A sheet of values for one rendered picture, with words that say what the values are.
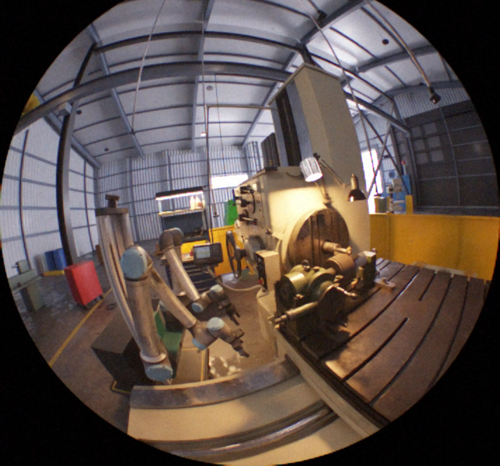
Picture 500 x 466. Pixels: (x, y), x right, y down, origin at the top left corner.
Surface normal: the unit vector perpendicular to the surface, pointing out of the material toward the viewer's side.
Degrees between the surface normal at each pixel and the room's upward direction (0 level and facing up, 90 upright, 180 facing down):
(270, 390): 0
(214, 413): 0
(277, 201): 90
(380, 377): 0
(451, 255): 90
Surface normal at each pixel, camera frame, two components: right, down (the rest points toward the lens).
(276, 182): 0.33, 0.03
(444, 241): -0.94, 0.15
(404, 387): -0.13, -0.99
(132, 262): 0.54, -0.14
